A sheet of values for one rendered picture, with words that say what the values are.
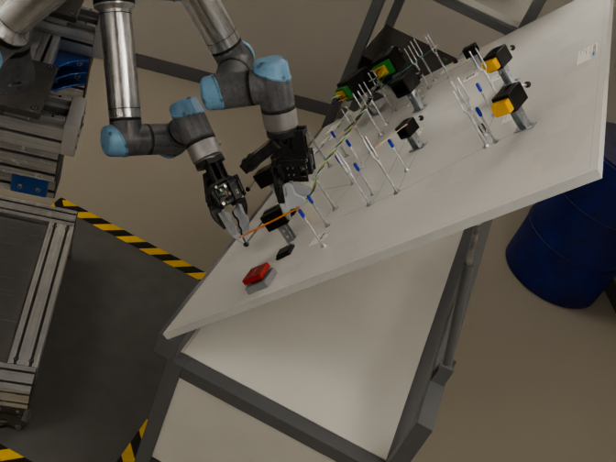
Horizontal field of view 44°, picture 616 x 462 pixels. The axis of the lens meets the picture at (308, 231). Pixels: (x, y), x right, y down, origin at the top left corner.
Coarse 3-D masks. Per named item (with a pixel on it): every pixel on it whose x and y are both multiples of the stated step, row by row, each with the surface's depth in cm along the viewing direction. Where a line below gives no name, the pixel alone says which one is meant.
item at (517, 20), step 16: (384, 0) 246; (400, 0) 299; (448, 0) 239; (464, 0) 241; (480, 0) 242; (496, 0) 247; (512, 0) 252; (528, 0) 258; (544, 0) 229; (368, 16) 250; (480, 16) 238; (496, 16) 240; (512, 16) 240; (528, 16) 233; (368, 32) 252; (352, 64) 260; (336, 112) 271; (352, 112) 330
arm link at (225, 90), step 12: (228, 60) 168; (216, 72) 167; (228, 72) 163; (240, 72) 162; (204, 84) 162; (216, 84) 161; (228, 84) 161; (240, 84) 161; (204, 96) 162; (216, 96) 162; (228, 96) 162; (240, 96) 162; (216, 108) 164; (228, 108) 165
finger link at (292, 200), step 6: (282, 186) 171; (288, 186) 171; (288, 192) 172; (294, 192) 172; (288, 198) 172; (294, 198) 172; (300, 198) 172; (282, 204) 172; (288, 204) 173; (294, 204) 173; (300, 204) 172; (282, 210) 173; (288, 210) 173; (288, 216) 175
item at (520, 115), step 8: (504, 88) 155; (512, 88) 152; (520, 88) 153; (496, 96) 154; (504, 96) 151; (512, 96) 151; (520, 96) 153; (512, 104) 151; (520, 104) 153; (512, 112) 152; (520, 112) 154; (520, 120) 157; (528, 120) 156; (520, 128) 156; (528, 128) 155
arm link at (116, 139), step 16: (96, 0) 177; (112, 0) 176; (128, 0) 178; (112, 16) 177; (128, 16) 179; (112, 32) 178; (128, 32) 179; (112, 48) 178; (128, 48) 179; (112, 64) 178; (128, 64) 179; (112, 80) 179; (128, 80) 180; (112, 96) 180; (128, 96) 180; (112, 112) 180; (128, 112) 180; (112, 128) 179; (128, 128) 180; (144, 128) 183; (112, 144) 178; (128, 144) 180; (144, 144) 183
